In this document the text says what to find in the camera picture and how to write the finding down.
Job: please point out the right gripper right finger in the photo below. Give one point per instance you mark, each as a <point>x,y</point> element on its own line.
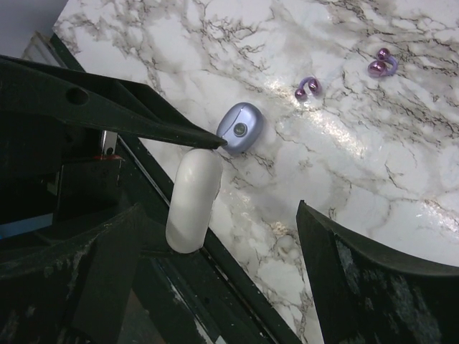
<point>366,292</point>

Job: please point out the lavender earbud charging case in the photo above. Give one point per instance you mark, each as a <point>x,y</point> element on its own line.
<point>240,127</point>

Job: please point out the purple earbud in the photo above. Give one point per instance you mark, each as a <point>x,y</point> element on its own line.
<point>306,86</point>
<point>384,65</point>

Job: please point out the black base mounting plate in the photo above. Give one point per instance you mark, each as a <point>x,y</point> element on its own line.
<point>204,297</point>

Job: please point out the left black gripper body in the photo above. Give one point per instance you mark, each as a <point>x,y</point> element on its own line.
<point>52,172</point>

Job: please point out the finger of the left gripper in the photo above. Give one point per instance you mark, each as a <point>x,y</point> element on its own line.
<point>98,102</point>
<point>196,186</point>

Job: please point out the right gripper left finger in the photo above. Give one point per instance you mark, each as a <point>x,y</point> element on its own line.
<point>70,282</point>

